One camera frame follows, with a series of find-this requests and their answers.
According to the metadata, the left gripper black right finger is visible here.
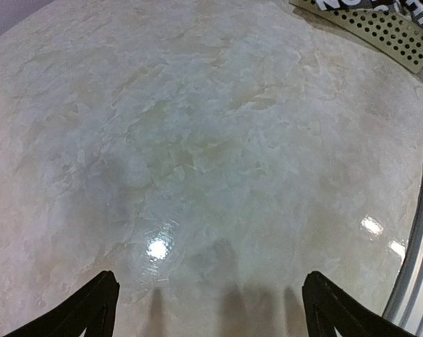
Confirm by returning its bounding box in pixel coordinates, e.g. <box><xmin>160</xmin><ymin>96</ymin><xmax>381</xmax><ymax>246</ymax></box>
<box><xmin>302</xmin><ymin>271</ymin><xmax>413</xmax><ymax>337</ymax></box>

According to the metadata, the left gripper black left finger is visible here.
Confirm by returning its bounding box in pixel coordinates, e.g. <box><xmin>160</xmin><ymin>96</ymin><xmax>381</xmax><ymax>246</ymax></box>
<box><xmin>8</xmin><ymin>270</ymin><xmax>120</xmax><ymax>336</ymax></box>

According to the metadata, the white perforated laundry basket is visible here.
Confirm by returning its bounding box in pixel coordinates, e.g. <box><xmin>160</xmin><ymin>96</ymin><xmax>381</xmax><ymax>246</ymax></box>
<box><xmin>290</xmin><ymin>1</ymin><xmax>423</xmax><ymax>74</ymax></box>

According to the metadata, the black white lettered garment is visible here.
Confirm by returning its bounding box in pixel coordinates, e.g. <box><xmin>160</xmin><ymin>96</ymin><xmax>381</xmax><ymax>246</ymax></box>
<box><xmin>316</xmin><ymin>0</ymin><xmax>423</xmax><ymax>29</ymax></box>

